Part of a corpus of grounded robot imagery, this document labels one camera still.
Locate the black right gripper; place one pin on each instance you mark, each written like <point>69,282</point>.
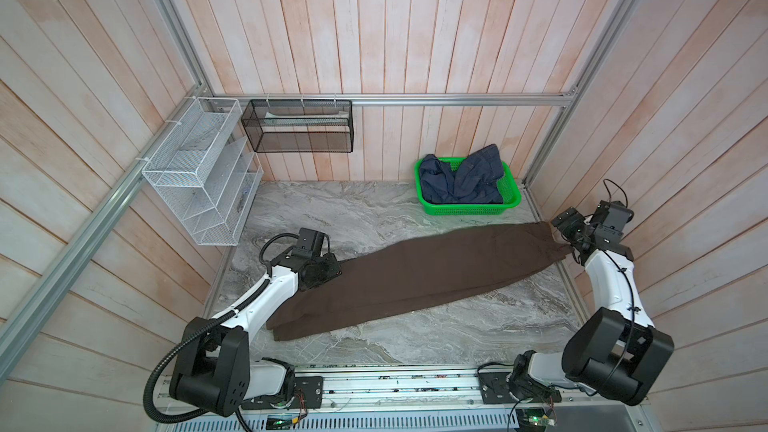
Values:
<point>567,219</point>

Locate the navy blue trousers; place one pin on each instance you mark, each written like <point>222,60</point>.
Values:
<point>445,184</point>

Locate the green plastic basket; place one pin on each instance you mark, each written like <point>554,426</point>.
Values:
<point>507,196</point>

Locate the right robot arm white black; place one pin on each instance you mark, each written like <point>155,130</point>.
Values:
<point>618,353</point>

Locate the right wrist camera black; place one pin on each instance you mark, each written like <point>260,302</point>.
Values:
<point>608,222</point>

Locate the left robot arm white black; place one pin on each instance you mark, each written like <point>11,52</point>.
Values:
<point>213,371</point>

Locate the white wire mesh shelf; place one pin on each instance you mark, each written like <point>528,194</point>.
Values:
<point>204,172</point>

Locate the aluminium mounting rail base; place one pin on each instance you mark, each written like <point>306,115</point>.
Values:
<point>425,398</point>

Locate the brown trousers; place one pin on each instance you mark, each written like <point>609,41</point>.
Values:
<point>420,273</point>

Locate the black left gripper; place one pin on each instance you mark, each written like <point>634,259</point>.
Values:
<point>334,269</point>

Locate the black mesh wall basket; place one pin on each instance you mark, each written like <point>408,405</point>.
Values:
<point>299,125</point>

